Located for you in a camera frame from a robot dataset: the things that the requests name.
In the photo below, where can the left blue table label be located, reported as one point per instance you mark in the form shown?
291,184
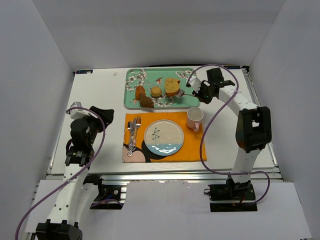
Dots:
84,71

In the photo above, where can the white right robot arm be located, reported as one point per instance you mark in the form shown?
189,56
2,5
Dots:
253,130

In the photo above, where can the right blue table label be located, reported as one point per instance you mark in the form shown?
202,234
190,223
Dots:
232,67

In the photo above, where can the metal cake server wooden handle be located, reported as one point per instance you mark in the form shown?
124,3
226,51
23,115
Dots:
181,93

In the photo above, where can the silver spoon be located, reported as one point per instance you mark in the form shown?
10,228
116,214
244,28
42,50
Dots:
130,128

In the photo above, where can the pink ceramic mug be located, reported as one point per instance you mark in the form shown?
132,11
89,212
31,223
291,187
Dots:
194,118

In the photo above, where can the green floral serving tray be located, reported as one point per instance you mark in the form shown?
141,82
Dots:
155,77

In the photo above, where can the silver fork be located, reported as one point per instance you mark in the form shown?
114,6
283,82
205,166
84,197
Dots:
137,125

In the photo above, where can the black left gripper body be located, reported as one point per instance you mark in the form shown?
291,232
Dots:
99,116

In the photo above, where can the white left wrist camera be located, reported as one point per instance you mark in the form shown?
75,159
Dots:
76,113

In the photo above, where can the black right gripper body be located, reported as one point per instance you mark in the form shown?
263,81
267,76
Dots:
200,90

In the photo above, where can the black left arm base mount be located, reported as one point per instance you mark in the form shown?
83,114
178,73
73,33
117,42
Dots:
109,196

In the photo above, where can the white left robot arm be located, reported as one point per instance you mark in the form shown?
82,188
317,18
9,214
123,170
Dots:
78,189

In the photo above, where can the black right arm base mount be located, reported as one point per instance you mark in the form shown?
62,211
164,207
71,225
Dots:
223,200

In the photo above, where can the blue table label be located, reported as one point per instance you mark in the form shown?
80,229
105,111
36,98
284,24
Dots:
84,71
232,67

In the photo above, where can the blue white ceramic plate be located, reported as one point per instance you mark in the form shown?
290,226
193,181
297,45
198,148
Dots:
164,137

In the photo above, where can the golden croissant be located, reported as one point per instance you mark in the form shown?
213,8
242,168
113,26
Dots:
139,91

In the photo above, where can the sliced bread loaf piece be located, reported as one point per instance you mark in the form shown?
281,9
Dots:
171,86

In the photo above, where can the round yellow muffin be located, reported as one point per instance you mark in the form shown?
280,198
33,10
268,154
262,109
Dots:
156,92

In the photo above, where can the dark brown chocolate pastry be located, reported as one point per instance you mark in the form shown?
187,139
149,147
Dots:
145,101

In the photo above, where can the orange cartoon placemat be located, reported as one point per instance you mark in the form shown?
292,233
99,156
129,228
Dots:
190,151

